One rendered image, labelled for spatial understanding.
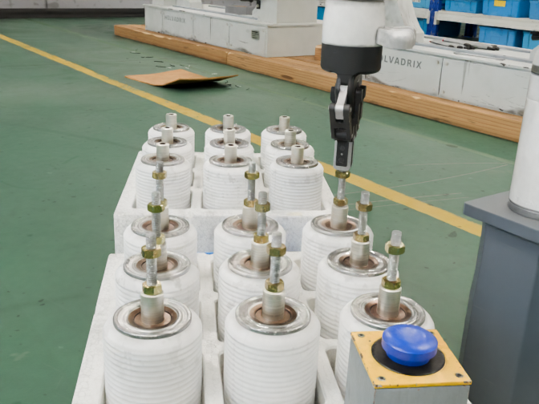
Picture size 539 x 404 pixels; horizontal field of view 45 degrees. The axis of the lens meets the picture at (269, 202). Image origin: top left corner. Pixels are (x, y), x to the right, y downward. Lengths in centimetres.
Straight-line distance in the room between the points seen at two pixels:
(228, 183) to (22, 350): 42
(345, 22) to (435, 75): 212
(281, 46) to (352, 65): 310
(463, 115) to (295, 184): 167
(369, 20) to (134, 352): 45
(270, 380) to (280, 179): 55
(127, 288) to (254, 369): 18
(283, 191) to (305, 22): 289
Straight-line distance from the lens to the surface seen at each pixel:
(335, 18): 80
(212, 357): 73
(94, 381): 70
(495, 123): 264
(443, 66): 288
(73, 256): 141
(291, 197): 114
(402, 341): 49
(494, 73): 273
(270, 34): 384
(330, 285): 76
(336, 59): 81
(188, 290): 74
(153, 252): 62
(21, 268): 138
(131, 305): 68
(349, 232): 87
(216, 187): 113
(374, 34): 81
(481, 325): 93
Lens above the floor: 58
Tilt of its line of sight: 20 degrees down
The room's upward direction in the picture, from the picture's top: 3 degrees clockwise
